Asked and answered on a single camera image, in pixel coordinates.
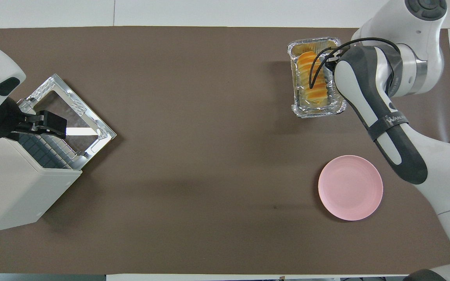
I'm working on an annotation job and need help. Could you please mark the metal oven wire rack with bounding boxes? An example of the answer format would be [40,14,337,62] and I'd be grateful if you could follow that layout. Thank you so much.
[14,100,83,169]

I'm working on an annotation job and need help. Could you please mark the brown table mat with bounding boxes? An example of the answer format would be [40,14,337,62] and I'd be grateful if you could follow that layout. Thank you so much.
[0,27,450,276]

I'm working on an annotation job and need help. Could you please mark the aluminium foil tray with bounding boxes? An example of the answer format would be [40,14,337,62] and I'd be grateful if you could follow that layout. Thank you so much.
[287,37,347,118]

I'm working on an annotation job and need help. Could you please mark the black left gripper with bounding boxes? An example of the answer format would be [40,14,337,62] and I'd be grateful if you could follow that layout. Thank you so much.
[0,97,68,141]

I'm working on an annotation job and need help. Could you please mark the glass oven door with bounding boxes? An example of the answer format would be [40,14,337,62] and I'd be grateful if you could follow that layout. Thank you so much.
[25,73,117,170]

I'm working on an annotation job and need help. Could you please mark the cream toaster oven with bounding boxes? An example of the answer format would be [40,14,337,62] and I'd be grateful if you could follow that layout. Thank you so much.
[0,82,83,234]

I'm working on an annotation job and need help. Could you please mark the golden ridged bread loaf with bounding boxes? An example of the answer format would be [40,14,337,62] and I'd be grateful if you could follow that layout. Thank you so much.
[296,51,332,105]

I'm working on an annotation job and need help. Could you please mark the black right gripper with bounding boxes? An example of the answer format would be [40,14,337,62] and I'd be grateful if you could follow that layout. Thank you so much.
[325,52,342,72]

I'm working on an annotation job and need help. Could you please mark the pink round plate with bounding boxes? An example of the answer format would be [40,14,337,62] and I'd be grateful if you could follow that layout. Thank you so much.
[318,155,384,221]

